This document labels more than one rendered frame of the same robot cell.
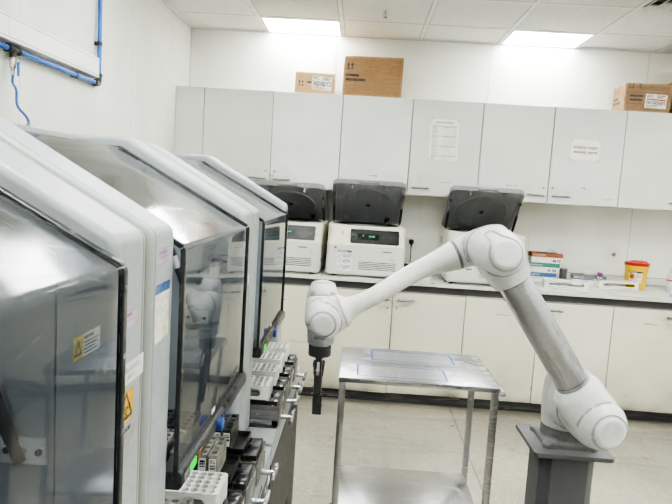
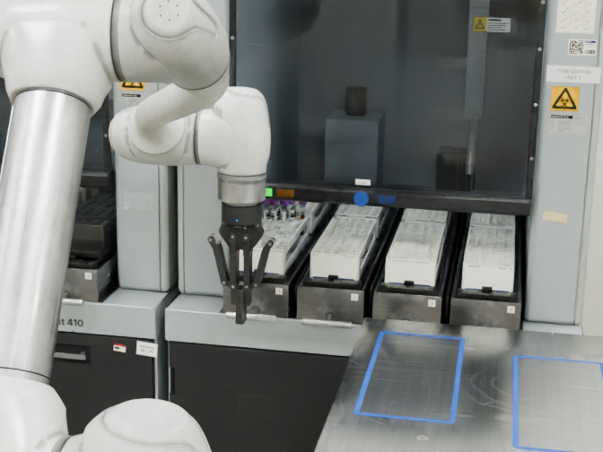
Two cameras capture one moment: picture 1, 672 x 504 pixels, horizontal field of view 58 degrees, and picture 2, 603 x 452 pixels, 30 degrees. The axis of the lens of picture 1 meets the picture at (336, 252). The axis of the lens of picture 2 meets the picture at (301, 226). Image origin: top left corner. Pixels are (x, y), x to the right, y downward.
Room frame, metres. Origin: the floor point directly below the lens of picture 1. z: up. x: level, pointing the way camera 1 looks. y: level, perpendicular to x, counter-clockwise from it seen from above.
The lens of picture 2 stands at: (2.36, -1.96, 1.52)
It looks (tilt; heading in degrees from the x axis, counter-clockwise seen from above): 16 degrees down; 98
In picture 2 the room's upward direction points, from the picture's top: 1 degrees clockwise
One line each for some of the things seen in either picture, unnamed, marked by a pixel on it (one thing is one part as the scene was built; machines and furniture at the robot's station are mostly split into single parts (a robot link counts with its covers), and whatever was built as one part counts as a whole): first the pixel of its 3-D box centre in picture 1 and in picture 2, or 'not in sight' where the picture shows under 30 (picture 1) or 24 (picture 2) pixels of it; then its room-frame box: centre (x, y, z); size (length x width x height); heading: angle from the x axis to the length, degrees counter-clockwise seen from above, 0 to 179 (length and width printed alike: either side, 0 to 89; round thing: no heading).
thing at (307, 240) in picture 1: (289, 224); not in sight; (4.57, 0.36, 1.22); 0.62 x 0.56 x 0.64; 176
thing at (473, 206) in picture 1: (481, 233); not in sight; (4.52, -1.07, 1.25); 0.62 x 0.56 x 0.69; 177
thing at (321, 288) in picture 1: (322, 304); (234, 129); (1.95, 0.03, 1.14); 0.13 x 0.11 x 0.16; 2
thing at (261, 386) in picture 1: (226, 387); (274, 244); (1.97, 0.34, 0.83); 0.30 x 0.10 x 0.06; 88
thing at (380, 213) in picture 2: not in sight; (364, 212); (2.13, 0.64, 0.83); 0.30 x 0.10 x 0.06; 88
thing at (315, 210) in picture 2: not in sight; (301, 208); (1.98, 0.65, 0.83); 0.30 x 0.10 x 0.06; 88
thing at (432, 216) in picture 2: not in sight; (428, 216); (2.29, 0.64, 0.83); 0.30 x 0.10 x 0.06; 88
